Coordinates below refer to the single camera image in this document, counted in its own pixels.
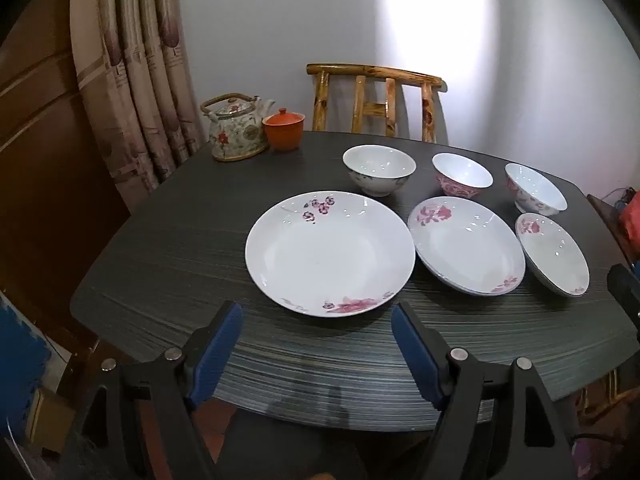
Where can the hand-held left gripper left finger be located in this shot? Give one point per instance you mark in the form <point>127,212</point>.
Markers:
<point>217,355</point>

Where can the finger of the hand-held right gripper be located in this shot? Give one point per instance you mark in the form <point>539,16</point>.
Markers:
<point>625,295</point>

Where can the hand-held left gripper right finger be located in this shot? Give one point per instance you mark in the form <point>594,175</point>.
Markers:
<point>417,355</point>

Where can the small pink-flowered deep plate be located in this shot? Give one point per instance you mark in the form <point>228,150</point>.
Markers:
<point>552,255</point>

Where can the medium pink-flowered white plate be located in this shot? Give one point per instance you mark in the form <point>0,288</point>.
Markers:
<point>465,250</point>

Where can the large purple-flowered white plate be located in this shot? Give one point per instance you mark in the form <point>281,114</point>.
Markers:
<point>325,255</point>

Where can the white bowl with pink pattern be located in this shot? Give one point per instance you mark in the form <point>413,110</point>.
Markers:
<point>535,190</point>

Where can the white bowl with pink outside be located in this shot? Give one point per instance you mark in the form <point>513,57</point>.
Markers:
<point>462,172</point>

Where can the white bowl with grey pattern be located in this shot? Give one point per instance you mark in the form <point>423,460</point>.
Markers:
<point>377,165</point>

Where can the red bag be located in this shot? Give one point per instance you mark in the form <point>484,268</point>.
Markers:
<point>631,222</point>

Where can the cardboard box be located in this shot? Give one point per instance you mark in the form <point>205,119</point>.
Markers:
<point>47,417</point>

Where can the blue sheet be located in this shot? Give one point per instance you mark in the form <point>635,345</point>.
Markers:
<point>20,360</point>

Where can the floral ceramic teapot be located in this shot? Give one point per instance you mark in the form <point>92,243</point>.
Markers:
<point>235,130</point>

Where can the orange lidded cup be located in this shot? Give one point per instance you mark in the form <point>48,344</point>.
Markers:
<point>283,132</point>

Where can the wooden chair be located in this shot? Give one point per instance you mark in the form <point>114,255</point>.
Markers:
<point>375,105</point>

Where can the brown wooden panel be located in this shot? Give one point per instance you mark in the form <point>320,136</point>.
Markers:
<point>45,150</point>

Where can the beige patterned curtain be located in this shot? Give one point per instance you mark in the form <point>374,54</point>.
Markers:
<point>135,70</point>

